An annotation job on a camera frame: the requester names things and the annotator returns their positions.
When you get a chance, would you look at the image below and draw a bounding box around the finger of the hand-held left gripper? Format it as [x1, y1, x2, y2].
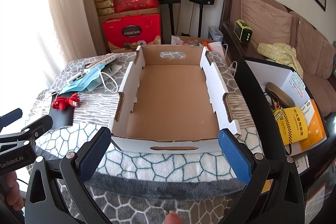
[0, 108, 23, 132]
[0, 114, 54, 147]

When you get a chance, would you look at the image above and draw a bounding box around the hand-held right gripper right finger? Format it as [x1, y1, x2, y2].
[218, 128, 306, 224]

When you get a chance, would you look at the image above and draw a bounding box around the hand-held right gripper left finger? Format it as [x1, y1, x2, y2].
[24, 127, 112, 224]

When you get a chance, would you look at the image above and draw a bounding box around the black booklet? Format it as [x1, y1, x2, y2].
[49, 93, 77, 130]

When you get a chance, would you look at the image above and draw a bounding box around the red usb cable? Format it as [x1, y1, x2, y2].
[52, 92, 81, 110]

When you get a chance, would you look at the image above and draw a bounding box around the blue face mask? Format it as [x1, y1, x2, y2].
[58, 68, 103, 95]

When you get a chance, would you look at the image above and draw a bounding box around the white usb hub with cable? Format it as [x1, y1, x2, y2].
[67, 66, 118, 92]

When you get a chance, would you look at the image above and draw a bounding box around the cardboard box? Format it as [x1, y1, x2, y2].
[108, 45, 242, 154]

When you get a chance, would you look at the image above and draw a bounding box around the white printed tea packet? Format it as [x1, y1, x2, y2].
[84, 53, 117, 69]

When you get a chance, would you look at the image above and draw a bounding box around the person's left hand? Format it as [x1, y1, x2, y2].
[0, 172, 25, 212]

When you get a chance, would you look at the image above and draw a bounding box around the person's right hand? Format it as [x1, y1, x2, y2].
[165, 210, 184, 224]

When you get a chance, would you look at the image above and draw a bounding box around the yellow checkered booklet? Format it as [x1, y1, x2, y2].
[273, 106, 312, 146]

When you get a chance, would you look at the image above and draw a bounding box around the grey and white patterned blanket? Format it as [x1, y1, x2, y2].
[25, 52, 265, 224]

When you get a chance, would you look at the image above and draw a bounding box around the brown oval case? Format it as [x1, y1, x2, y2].
[265, 82, 296, 109]

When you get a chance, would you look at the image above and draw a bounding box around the orange product box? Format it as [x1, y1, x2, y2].
[299, 109, 327, 151]

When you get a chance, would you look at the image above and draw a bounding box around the white product box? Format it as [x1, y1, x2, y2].
[302, 99, 324, 130]

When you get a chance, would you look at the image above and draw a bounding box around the dark glass table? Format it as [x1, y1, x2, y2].
[287, 114, 336, 215]

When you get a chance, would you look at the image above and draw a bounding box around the black and white storage box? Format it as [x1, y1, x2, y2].
[235, 56, 329, 160]

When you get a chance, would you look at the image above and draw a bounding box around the brown sofa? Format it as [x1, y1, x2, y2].
[219, 0, 336, 131]

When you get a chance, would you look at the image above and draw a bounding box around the white paper sheet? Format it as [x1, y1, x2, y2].
[209, 42, 226, 53]

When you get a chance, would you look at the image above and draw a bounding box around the yellow checked cloth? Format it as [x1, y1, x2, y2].
[257, 43, 304, 79]

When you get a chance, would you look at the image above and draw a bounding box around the carton of assorted items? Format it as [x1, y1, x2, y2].
[171, 35, 210, 47]

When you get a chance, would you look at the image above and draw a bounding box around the grey blue box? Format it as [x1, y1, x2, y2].
[208, 26, 224, 42]

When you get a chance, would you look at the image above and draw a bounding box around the green portable device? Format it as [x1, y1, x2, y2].
[234, 19, 252, 43]

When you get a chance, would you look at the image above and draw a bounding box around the cream curtain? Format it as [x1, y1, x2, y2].
[42, 0, 116, 64]

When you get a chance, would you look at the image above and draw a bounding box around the red collection gift bag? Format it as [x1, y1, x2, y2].
[102, 13, 162, 53]

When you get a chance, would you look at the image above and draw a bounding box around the brown sofa cushion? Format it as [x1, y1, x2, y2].
[240, 0, 293, 44]
[290, 17, 336, 81]

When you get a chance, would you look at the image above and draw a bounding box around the black speaker stand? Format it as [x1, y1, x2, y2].
[167, 4, 175, 45]
[198, 4, 206, 39]

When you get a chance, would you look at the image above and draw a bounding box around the white charger cable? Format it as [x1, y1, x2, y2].
[222, 43, 238, 75]

